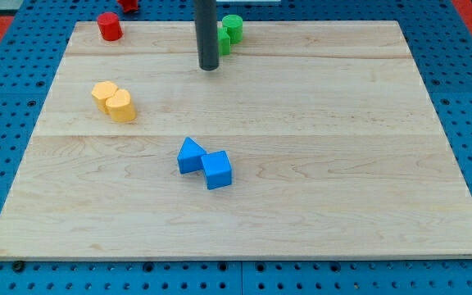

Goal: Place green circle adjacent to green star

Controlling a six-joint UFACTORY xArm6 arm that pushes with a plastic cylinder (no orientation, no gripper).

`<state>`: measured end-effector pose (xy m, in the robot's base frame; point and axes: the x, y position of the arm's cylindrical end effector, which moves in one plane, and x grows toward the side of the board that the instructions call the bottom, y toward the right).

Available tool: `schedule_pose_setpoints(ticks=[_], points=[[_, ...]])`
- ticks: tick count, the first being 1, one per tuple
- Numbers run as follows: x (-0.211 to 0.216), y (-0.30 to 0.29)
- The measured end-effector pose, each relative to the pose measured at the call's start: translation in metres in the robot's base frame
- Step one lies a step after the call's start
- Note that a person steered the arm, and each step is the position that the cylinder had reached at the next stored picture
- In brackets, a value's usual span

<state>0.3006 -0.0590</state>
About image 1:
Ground green cylinder block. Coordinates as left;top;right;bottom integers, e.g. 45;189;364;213
222;15;243;44

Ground green star block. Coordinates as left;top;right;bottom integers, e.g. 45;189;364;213
217;27;231;56

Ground red star block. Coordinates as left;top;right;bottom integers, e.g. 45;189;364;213
116;0;139;13

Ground blue cube block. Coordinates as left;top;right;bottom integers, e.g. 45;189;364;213
201;151;232;190

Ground blue triangle block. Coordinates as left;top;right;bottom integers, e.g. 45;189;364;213
177;137;207;174

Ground wooden board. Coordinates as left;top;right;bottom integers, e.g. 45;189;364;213
0;20;472;261

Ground yellow heart block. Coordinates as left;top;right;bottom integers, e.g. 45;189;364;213
105;88;137;122

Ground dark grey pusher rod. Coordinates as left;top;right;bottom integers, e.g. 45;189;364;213
193;0;219;71

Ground yellow hexagon block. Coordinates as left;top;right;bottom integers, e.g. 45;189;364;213
91;81;119;114

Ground red cylinder block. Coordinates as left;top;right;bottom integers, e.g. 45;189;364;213
97;12;123;41

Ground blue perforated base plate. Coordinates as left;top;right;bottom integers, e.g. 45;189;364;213
0;1;472;294

